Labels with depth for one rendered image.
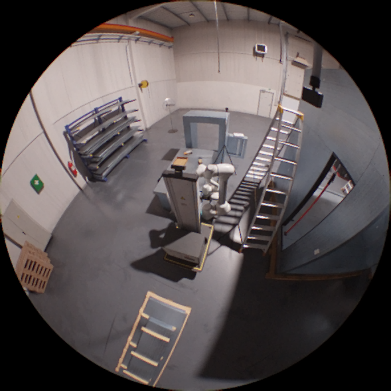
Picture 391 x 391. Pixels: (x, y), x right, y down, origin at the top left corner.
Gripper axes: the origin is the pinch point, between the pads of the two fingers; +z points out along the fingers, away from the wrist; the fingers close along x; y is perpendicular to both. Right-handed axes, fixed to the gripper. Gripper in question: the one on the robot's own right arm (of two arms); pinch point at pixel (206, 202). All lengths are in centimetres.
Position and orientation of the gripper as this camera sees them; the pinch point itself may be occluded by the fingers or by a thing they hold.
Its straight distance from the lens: 214.7
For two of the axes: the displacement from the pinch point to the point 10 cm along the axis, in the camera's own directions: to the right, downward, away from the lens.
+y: -2.9, 7.5, -6.0
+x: 9.6, 1.9, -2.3
